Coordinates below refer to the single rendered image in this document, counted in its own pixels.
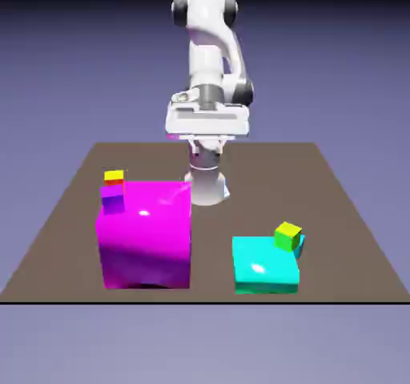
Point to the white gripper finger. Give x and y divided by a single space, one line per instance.
218 146
194 147

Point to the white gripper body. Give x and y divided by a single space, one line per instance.
206 122

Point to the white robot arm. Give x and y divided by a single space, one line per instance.
205 37

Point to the small orange cube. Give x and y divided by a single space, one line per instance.
113 176

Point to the small purple cube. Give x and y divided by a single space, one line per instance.
112 199

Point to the small green cube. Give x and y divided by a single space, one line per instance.
286 238

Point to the large magenta box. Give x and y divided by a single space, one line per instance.
150 230

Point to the large cyan box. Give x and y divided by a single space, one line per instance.
262 265

